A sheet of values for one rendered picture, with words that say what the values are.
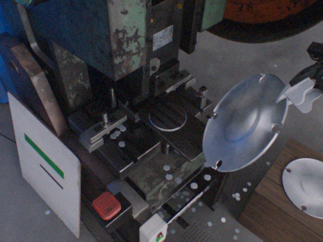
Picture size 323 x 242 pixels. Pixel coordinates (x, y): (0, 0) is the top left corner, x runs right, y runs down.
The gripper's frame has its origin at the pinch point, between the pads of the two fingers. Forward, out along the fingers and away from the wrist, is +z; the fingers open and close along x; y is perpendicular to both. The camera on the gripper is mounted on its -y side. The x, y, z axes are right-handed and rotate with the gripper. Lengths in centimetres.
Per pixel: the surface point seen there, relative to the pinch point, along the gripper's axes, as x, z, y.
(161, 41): -20.2, 17.3, -20.8
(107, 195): -11, 50, 8
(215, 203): 75, 67, -19
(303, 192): 74, 23, -7
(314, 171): 81, 16, -17
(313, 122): 133, 14, -72
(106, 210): -11, 50, 12
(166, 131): 0.8, 35.8, -11.5
